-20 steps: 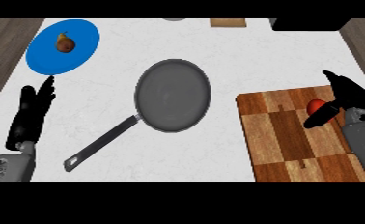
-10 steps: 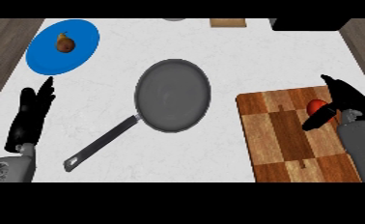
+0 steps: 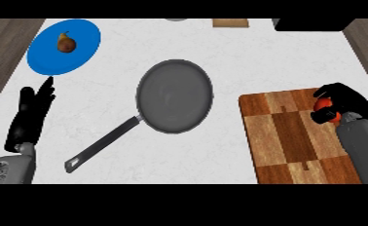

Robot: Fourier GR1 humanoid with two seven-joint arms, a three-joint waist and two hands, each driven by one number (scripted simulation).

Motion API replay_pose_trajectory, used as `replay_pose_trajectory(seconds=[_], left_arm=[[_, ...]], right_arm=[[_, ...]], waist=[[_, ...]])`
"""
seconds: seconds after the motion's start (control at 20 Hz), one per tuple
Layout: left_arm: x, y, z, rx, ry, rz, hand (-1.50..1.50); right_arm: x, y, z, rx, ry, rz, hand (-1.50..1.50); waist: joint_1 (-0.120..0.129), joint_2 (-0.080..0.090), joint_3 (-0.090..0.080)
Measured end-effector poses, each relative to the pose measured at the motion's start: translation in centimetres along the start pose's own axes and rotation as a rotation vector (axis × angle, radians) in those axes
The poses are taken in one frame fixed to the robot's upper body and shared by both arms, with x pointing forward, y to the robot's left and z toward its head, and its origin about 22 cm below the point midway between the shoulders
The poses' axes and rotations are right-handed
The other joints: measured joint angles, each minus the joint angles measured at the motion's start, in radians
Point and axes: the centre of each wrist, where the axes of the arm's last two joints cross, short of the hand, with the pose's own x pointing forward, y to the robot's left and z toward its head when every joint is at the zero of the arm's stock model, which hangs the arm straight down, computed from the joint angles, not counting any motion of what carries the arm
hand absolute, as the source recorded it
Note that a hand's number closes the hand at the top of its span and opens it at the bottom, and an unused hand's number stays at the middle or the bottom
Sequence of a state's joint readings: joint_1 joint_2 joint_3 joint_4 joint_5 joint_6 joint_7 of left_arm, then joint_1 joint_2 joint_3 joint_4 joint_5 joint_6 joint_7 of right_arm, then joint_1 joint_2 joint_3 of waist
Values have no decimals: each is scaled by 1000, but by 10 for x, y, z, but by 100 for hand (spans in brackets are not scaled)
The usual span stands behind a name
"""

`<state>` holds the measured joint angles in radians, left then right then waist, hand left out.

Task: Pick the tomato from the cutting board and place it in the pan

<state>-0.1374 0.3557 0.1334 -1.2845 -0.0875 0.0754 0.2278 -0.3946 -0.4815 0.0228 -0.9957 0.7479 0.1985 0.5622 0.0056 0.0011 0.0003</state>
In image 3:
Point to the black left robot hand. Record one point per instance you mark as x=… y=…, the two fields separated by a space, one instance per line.
x=29 y=113

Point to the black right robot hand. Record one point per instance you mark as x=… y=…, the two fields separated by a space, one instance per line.
x=347 y=98

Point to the red tomato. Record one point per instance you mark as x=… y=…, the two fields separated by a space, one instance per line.
x=324 y=107

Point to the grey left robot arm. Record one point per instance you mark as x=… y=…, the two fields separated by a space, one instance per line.
x=20 y=166

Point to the wooden cutting board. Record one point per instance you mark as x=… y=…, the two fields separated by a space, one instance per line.
x=292 y=139

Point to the dark grey frying pan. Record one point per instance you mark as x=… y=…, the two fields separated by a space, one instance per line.
x=175 y=95

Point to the blue round plate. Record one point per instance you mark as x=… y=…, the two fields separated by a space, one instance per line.
x=51 y=57

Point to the brown pear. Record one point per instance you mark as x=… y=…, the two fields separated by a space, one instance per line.
x=66 y=44

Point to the black appliance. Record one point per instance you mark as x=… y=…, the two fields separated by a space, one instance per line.
x=311 y=24

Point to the pale wooden block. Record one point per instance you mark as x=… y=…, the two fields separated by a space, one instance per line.
x=231 y=23

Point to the grey round object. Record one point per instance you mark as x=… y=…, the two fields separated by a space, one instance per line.
x=177 y=19

